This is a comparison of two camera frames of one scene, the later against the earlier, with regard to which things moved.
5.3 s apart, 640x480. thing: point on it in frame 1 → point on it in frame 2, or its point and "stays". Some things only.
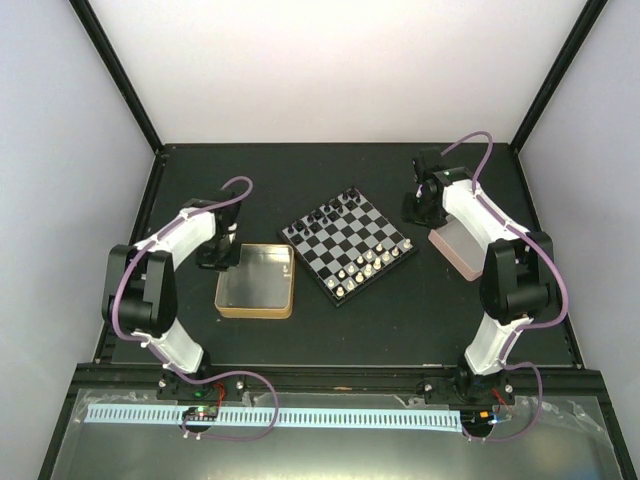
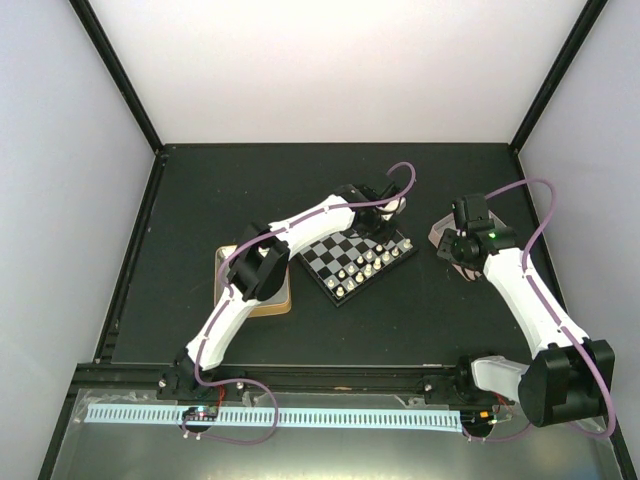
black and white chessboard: [346, 244] stays
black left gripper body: [217, 253] → [376, 232]
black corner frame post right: [588, 17] stays
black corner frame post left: [119, 73] stays
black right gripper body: [423, 213] → [453, 252]
